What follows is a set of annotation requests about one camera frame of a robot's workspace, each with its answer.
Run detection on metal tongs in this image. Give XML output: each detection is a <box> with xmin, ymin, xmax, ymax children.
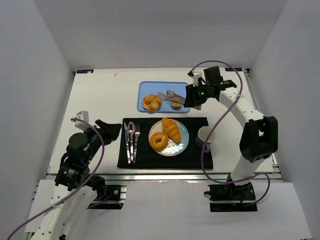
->
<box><xmin>157</xmin><ymin>89</ymin><xmax>186</xmax><ymax>105</ymax></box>

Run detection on croissant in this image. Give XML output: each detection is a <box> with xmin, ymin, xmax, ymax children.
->
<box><xmin>162</xmin><ymin>117</ymin><xmax>181</xmax><ymax>144</ymax></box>
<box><xmin>142</xmin><ymin>94</ymin><xmax>162</xmax><ymax>112</ymax></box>

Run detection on bagel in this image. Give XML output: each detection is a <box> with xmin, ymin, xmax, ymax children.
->
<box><xmin>149</xmin><ymin>132</ymin><xmax>169</xmax><ymax>152</ymax></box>

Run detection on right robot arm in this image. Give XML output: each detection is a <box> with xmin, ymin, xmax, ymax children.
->
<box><xmin>184</xmin><ymin>66</ymin><xmax>278</xmax><ymax>186</ymax></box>

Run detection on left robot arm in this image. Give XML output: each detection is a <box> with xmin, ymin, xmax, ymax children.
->
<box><xmin>31</xmin><ymin>118</ymin><xmax>122</xmax><ymax>240</ymax></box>

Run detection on bread slice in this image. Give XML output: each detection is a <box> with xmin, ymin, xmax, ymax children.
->
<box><xmin>171</xmin><ymin>102</ymin><xmax>182</xmax><ymax>110</ymax></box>

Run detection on table knife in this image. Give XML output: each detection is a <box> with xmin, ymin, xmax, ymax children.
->
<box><xmin>123</xmin><ymin>122</ymin><xmax>131</xmax><ymax>164</ymax></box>

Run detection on spoon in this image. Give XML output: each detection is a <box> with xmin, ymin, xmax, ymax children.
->
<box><xmin>127</xmin><ymin>121</ymin><xmax>136</xmax><ymax>163</ymax></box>

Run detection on fork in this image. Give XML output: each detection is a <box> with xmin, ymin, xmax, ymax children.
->
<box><xmin>133</xmin><ymin>124</ymin><xmax>141</xmax><ymax>164</ymax></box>

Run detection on black placemat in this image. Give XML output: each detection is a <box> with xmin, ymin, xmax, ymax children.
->
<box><xmin>117</xmin><ymin>117</ymin><xmax>209</xmax><ymax>170</ymax></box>

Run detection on teal mug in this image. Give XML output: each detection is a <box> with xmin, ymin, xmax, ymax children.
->
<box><xmin>195</xmin><ymin>126</ymin><xmax>215</xmax><ymax>153</ymax></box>

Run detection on blue tray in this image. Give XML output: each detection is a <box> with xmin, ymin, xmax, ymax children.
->
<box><xmin>137</xmin><ymin>81</ymin><xmax>190</xmax><ymax>114</ymax></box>

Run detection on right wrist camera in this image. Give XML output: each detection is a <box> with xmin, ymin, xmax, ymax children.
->
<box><xmin>187</xmin><ymin>70</ymin><xmax>203</xmax><ymax>87</ymax></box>

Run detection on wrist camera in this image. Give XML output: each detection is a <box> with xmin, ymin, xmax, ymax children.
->
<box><xmin>74</xmin><ymin>110</ymin><xmax>89</xmax><ymax>131</ymax></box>
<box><xmin>187</xmin><ymin>70</ymin><xmax>203</xmax><ymax>87</ymax></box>

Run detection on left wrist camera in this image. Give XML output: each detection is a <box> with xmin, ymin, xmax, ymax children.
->
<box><xmin>74</xmin><ymin>110</ymin><xmax>89</xmax><ymax>131</ymax></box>

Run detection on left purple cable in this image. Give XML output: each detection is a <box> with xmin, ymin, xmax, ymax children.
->
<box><xmin>4</xmin><ymin>117</ymin><xmax>123</xmax><ymax>240</ymax></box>

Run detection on purple cable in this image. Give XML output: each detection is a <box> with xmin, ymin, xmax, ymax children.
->
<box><xmin>4</xmin><ymin>117</ymin><xmax>123</xmax><ymax>240</ymax></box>
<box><xmin>187</xmin><ymin>59</ymin><xmax>272</xmax><ymax>206</ymax></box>

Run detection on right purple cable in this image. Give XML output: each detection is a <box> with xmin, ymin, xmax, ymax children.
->
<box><xmin>187</xmin><ymin>59</ymin><xmax>272</xmax><ymax>206</ymax></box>

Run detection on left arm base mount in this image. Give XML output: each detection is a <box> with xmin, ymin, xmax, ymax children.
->
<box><xmin>88</xmin><ymin>184</ymin><xmax>127</xmax><ymax>210</ymax></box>

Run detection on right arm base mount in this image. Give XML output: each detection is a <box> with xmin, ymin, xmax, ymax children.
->
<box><xmin>204</xmin><ymin>175</ymin><xmax>258</xmax><ymax>212</ymax></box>

